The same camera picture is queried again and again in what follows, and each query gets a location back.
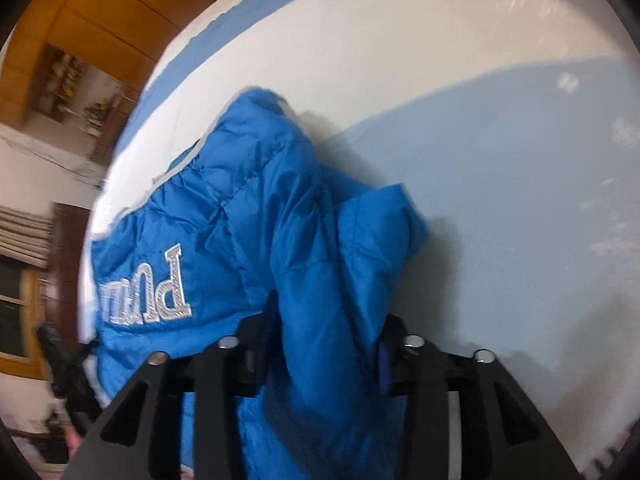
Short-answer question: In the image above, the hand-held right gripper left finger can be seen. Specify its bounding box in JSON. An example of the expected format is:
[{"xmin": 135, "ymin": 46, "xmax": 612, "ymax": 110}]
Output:
[{"xmin": 62, "ymin": 317, "xmax": 281, "ymax": 480}]

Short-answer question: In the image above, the blue puffer jacket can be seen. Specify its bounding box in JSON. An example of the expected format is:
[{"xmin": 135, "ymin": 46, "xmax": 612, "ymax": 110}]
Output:
[{"xmin": 82, "ymin": 87, "xmax": 432, "ymax": 480}]

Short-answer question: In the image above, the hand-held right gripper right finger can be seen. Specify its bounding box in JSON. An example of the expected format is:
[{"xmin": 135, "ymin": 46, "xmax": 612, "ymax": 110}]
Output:
[{"xmin": 377, "ymin": 314, "xmax": 583, "ymax": 480}]

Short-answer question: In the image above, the wooden wardrobe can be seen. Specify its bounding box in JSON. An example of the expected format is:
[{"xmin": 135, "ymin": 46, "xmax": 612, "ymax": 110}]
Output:
[{"xmin": 0, "ymin": 0, "xmax": 223, "ymax": 133}]

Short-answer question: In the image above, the wooden framed window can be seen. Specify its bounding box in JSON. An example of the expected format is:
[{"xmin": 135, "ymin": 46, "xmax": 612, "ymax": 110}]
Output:
[{"xmin": 0, "ymin": 255, "xmax": 52, "ymax": 377}]

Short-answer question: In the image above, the wooden wall shelf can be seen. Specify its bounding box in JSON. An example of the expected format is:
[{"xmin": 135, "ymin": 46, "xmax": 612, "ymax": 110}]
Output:
[{"xmin": 27, "ymin": 44, "xmax": 133, "ymax": 163}]

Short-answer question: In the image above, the beige striped curtain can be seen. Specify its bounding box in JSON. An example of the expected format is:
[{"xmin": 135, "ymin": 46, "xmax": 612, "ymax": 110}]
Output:
[{"xmin": 0, "ymin": 205, "xmax": 57, "ymax": 270}]

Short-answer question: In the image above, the blue and white bedsheet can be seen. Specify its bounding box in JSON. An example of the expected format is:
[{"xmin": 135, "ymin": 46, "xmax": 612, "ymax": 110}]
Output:
[{"xmin": 75, "ymin": 0, "xmax": 640, "ymax": 480}]

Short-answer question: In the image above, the dark wooden headboard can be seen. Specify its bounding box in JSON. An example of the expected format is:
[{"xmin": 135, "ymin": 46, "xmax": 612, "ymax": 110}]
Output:
[{"xmin": 47, "ymin": 202, "xmax": 97, "ymax": 347}]

